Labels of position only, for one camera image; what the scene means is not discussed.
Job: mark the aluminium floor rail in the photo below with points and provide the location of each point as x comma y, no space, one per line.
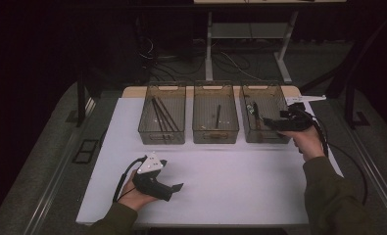
377,174
47,196

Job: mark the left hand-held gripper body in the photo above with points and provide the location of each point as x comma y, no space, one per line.
150,165

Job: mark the black chopstick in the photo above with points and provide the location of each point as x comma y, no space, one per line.
165,116
156,112

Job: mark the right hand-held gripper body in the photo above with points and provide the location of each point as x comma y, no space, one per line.
297,122

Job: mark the black metal stand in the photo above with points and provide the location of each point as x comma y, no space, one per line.
349,107
80,104

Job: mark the white metal desk frame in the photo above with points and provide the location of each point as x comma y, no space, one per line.
208,49

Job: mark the smoked clear plastic bin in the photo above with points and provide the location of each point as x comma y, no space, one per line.
161,137
272,98
204,111

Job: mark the person's left hand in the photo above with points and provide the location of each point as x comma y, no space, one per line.
132,199

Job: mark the person's right hand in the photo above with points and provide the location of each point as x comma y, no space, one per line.
310,143

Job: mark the brown wooden chopstick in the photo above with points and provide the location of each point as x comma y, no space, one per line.
169,117
160,119

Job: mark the white table cover sheet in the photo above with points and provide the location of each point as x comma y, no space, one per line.
230,196

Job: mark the long metal spoon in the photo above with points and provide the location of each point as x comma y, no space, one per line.
217,117

